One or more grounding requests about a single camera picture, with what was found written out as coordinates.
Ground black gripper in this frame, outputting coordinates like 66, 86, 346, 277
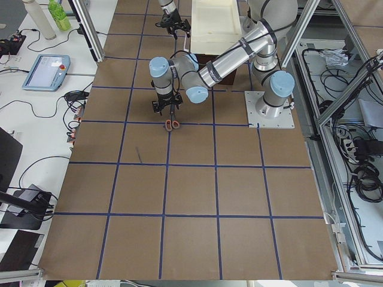
152, 92, 183, 115
159, 11, 190, 39

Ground orange handled scissors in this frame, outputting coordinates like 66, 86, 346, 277
165, 105, 180, 132

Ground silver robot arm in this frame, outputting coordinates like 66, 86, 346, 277
156, 1, 191, 115
149, 1, 298, 113

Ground dark brown wooden cabinet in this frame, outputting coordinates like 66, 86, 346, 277
196, 54, 237, 86

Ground cream plastic tray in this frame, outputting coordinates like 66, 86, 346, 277
190, 0, 242, 55

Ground green plastic bottle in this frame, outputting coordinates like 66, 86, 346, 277
48, 0, 71, 31

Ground blue teach pendant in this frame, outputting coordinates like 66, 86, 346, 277
22, 54, 71, 91

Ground white thermos bottle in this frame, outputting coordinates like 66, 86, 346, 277
22, 0, 56, 40

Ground crumpled white paper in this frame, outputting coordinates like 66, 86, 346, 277
320, 49, 349, 66

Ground black monitor stand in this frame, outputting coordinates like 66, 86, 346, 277
1, 129, 53, 230

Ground black power adapter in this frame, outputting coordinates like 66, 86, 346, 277
354, 139, 382, 157

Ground black cable on desk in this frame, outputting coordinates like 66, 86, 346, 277
0, 80, 90, 119

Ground aluminium frame post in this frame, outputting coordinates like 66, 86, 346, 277
68, 0, 105, 63

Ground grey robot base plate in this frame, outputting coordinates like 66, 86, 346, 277
244, 91, 295, 129

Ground aluminium frame rail right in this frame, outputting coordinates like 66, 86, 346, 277
293, 1, 382, 274

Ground black cable bundle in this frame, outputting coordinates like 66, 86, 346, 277
346, 161, 383, 204

